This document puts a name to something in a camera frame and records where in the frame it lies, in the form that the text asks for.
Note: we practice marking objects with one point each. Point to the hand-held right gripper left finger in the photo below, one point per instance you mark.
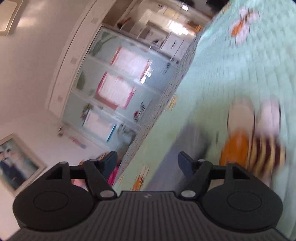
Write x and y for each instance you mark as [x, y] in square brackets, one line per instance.
[111, 161]

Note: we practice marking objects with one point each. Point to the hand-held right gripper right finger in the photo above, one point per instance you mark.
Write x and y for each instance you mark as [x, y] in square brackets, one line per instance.
[183, 162]

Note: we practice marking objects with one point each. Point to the red hanging ornament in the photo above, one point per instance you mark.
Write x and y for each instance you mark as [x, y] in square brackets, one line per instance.
[78, 142]

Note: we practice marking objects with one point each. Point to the green bee-print bedspread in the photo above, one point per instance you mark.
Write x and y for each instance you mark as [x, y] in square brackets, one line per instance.
[219, 76]

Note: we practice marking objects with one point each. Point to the sliding-door wardrobe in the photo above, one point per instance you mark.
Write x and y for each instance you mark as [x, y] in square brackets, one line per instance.
[99, 67]

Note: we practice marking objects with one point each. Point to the beige rectangular fixture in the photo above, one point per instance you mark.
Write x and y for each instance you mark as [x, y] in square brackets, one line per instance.
[9, 16]

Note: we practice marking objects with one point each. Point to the wall lamp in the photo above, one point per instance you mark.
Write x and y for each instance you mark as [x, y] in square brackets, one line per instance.
[61, 131]

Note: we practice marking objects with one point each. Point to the framed wall picture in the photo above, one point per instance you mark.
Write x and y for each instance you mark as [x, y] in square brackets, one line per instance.
[16, 162]

